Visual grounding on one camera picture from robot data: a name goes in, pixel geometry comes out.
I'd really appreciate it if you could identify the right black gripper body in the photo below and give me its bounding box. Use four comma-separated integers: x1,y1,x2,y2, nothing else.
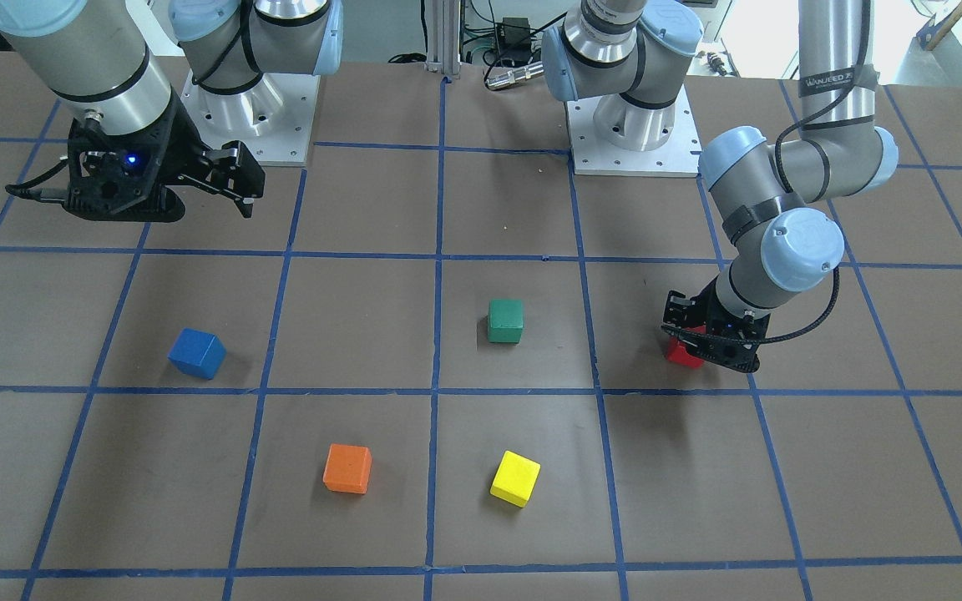
165,108,222,188

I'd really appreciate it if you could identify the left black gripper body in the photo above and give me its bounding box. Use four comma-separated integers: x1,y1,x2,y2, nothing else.
663,279,736,337

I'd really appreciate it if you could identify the red wooden block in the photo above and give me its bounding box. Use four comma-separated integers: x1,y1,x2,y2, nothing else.
665,335,705,369

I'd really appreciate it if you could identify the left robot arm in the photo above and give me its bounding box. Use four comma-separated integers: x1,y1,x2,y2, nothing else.
541,1,899,345

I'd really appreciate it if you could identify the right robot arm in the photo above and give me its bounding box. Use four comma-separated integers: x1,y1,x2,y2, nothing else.
0,1,343,222

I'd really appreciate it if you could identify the blue wooden block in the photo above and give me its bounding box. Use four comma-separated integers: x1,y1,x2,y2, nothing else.
167,328,228,380

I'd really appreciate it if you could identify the green wooden block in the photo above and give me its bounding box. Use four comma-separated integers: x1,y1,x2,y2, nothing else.
486,298,524,345

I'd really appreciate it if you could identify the yellow wooden block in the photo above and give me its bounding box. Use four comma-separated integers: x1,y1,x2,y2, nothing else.
489,450,541,508

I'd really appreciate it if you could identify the orange wooden block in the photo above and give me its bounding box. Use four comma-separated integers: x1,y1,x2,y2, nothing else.
323,442,372,495

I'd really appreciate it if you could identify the black power adapter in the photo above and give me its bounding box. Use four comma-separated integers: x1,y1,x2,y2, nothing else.
494,17,534,68

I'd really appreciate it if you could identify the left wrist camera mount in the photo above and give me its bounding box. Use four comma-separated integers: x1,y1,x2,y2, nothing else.
675,318,770,373

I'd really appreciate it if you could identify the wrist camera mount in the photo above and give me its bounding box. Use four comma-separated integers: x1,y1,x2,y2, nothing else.
675,318,770,373
5,108,192,222

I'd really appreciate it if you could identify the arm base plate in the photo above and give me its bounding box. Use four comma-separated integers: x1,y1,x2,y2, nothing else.
182,73,323,168
565,87,701,178

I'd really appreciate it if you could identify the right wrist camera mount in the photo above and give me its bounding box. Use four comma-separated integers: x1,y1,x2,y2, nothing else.
5,108,192,222

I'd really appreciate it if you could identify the aluminium frame post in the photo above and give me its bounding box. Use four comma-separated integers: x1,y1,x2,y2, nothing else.
420,0,463,83

